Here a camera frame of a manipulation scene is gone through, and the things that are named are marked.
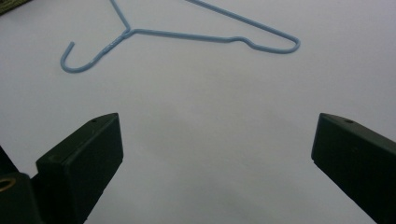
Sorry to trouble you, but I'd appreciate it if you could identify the dark olive cloth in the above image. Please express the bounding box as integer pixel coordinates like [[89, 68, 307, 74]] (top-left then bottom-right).
[[0, 0, 32, 16]]

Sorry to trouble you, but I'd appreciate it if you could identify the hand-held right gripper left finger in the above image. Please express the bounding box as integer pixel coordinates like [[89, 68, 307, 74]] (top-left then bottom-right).
[[32, 112, 124, 224]]

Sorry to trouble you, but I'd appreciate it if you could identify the light blue wire hanger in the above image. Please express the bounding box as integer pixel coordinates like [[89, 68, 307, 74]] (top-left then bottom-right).
[[60, 0, 302, 75]]

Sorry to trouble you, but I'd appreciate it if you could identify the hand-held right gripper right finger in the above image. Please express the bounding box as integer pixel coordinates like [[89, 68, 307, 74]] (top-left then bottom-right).
[[310, 112, 396, 224]]

